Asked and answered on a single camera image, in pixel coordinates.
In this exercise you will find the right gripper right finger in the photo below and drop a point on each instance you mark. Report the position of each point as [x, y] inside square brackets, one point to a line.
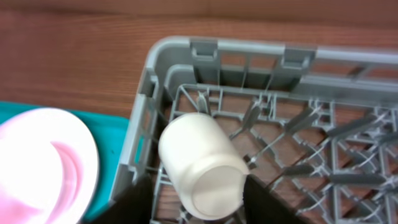
[263, 207]

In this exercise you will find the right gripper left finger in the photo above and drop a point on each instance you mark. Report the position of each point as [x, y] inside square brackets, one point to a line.
[132, 206]

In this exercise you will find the white cup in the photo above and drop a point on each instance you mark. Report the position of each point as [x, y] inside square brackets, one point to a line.
[203, 165]

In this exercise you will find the large pink plate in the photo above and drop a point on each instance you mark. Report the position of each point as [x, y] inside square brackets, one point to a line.
[49, 167]

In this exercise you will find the grey dishwasher rack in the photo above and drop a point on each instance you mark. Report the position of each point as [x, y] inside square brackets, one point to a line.
[318, 125]

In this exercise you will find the teal plastic tray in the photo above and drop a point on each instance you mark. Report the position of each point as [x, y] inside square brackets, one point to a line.
[109, 149]

